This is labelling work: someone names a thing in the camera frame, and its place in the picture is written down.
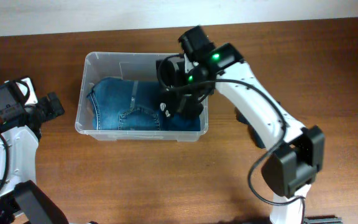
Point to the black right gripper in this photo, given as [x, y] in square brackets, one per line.
[180, 86]

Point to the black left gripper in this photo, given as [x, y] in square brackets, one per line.
[49, 112]

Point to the black garment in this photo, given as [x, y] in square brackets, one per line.
[174, 104]
[252, 132]

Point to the blue shirt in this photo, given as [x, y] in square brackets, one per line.
[178, 123]

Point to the dark blue jeans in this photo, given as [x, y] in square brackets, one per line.
[126, 105]

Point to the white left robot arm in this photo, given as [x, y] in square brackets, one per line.
[19, 193]

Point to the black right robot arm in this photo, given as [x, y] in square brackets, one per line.
[293, 153]

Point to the clear plastic storage bin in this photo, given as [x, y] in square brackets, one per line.
[127, 66]

